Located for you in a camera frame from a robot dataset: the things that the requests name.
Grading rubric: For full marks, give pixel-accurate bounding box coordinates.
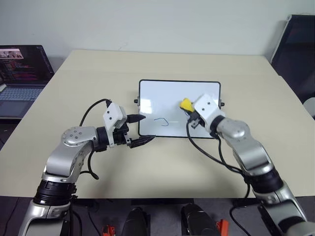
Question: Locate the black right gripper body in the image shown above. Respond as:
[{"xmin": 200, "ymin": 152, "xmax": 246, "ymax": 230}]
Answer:
[{"xmin": 186, "ymin": 111, "xmax": 207, "ymax": 130}]

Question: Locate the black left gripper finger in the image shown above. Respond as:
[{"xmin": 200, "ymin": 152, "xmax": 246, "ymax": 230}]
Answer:
[
  {"xmin": 129, "ymin": 135, "xmax": 156, "ymax": 149},
  {"xmin": 126, "ymin": 114, "xmax": 146, "ymax": 124}
]

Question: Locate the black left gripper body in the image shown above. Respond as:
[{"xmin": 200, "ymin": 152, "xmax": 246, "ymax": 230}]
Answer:
[{"xmin": 113, "ymin": 122, "xmax": 133, "ymax": 148}]

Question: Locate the yellow whiteboard eraser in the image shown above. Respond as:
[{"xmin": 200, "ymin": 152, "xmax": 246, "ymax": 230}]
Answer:
[{"xmin": 179, "ymin": 98, "xmax": 195, "ymax": 112}]

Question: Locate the black-framed small whiteboard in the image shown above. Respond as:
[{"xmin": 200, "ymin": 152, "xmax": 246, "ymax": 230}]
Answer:
[{"xmin": 133, "ymin": 79, "xmax": 225, "ymax": 139}]

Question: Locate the dark rounded shape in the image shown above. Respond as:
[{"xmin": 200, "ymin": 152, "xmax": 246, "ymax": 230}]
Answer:
[
  {"xmin": 181, "ymin": 203, "xmax": 219, "ymax": 236},
  {"xmin": 124, "ymin": 207, "xmax": 151, "ymax": 236}
]

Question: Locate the orange clamp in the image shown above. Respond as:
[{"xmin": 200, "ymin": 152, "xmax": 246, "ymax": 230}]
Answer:
[
  {"xmin": 102, "ymin": 224, "xmax": 116, "ymax": 236},
  {"xmin": 217, "ymin": 219, "xmax": 228, "ymax": 236}
]

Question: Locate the open grey laptop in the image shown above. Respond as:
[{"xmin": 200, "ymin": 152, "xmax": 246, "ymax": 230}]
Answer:
[{"xmin": 0, "ymin": 44, "xmax": 55, "ymax": 120}]

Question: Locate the white round object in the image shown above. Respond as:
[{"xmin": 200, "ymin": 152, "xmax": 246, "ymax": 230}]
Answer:
[{"xmin": 303, "ymin": 96, "xmax": 315, "ymax": 118}]

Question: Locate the black monitor with silver edge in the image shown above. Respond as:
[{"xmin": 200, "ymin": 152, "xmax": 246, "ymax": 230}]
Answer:
[{"xmin": 270, "ymin": 14, "xmax": 315, "ymax": 117}]

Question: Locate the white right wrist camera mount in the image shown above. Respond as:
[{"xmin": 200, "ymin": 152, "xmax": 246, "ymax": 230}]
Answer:
[{"xmin": 193, "ymin": 93, "xmax": 226, "ymax": 132}]

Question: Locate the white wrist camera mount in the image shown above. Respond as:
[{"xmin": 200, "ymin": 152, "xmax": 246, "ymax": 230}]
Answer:
[
  {"xmin": 193, "ymin": 93, "xmax": 226, "ymax": 132},
  {"xmin": 102, "ymin": 102, "xmax": 128, "ymax": 148}
]

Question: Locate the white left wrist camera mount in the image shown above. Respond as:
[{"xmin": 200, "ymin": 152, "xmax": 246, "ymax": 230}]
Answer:
[{"xmin": 102, "ymin": 102, "xmax": 128, "ymax": 148}]

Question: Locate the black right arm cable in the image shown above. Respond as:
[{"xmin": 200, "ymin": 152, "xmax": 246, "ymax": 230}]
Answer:
[{"xmin": 186, "ymin": 120, "xmax": 251, "ymax": 200}]

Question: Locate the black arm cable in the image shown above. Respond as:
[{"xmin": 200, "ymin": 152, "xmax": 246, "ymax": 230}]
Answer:
[
  {"xmin": 80, "ymin": 98, "xmax": 113, "ymax": 180},
  {"xmin": 186, "ymin": 120, "xmax": 251, "ymax": 200}
]

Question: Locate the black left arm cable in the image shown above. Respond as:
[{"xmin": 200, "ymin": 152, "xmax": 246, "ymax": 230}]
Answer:
[{"xmin": 80, "ymin": 98, "xmax": 113, "ymax": 180}]

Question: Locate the black cable under table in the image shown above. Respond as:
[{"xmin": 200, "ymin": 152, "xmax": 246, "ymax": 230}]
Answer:
[{"xmin": 229, "ymin": 206, "xmax": 250, "ymax": 236}]

